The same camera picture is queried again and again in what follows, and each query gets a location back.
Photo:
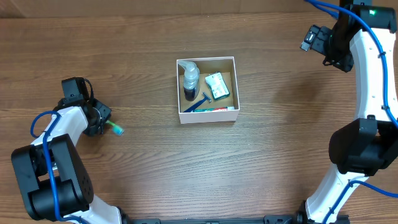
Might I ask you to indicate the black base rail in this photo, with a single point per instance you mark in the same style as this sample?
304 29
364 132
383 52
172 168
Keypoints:
268 219

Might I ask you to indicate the white cardboard box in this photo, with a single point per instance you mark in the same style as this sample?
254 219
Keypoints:
206 66

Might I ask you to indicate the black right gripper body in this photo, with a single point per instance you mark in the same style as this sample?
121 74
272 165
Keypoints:
337 62

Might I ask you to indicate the Colgate toothpaste tube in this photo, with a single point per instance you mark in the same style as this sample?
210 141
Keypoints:
226 108

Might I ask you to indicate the clear pump bottle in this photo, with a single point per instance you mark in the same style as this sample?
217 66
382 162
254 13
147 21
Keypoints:
191 84

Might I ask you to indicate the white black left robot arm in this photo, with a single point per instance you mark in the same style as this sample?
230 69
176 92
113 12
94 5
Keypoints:
52 179

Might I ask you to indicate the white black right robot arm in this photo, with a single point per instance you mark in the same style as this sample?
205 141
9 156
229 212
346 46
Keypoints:
362 40

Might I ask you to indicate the green white soap pack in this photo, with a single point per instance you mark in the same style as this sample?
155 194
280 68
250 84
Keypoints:
217 86

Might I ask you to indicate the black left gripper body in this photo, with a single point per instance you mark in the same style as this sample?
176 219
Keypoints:
101 118

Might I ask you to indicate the green white toothbrush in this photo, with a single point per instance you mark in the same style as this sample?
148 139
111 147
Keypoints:
116 129

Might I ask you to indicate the blue disposable razor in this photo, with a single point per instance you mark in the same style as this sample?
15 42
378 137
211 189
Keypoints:
198 103

